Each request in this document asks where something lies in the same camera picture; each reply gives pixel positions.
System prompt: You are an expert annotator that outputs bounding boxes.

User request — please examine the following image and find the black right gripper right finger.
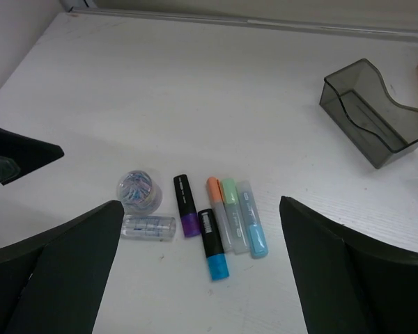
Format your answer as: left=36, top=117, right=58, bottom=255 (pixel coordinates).
left=279, top=196, right=418, bottom=333

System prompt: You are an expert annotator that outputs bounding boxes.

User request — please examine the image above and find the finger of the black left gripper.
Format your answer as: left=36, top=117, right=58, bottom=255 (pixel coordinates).
left=0, top=128, right=64, bottom=185

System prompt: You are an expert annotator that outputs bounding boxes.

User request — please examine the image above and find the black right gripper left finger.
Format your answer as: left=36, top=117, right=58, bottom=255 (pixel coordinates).
left=0, top=200, right=124, bottom=333

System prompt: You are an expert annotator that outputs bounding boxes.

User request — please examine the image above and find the blue cap highlighter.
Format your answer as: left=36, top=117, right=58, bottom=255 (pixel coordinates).
left=235, top=181, right=268, bottom=259

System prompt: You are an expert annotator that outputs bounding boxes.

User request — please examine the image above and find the black marker blue cap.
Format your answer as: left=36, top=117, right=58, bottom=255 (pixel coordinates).
left=198, top=209, right=229, bottom=281

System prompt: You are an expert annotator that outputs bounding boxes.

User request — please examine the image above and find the green cap highlighter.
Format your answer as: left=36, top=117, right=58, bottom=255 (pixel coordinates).
left=221, top=178, right=249, bottom=254

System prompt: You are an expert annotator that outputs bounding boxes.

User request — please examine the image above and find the orange cap highlighter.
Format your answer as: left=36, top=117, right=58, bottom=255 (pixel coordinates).
left=206, top=177, right=233, bottom=253

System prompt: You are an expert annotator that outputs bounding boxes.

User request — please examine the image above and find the black marker purple cap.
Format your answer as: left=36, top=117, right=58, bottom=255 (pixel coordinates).
left=173, top=174, right=201, bottom=238

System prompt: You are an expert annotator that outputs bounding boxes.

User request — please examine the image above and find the round clear paperclip box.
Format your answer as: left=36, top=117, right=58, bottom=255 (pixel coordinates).
left=116, top=170, right=162, bottom=216

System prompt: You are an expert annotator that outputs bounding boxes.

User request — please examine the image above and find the smoky grey plastic tray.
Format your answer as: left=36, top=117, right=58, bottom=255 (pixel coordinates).
left=319, top=58, right=418, bottom=169

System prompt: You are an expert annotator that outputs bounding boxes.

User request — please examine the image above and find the aluminium back rail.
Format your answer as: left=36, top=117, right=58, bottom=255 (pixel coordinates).
left=68, top=6, right=418, bottom=40

